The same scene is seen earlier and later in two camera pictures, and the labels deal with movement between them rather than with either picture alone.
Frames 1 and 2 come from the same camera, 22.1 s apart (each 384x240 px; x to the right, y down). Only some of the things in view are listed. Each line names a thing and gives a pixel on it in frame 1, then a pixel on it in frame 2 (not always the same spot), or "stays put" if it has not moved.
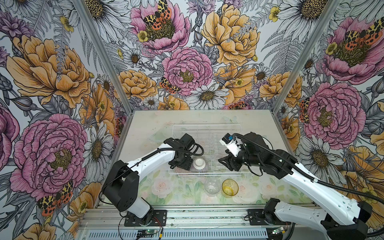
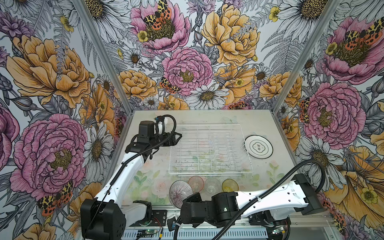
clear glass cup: [212, 187] stays put
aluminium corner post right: [334, 6] stays put
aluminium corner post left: [105, 56] stays put
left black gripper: [186, 165] → [173, 142]
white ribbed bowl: [200, 165] → [179, 190]
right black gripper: [231, 160] → [196, 196]
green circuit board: [147, 231] stays put
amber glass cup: [230, 187] stays put
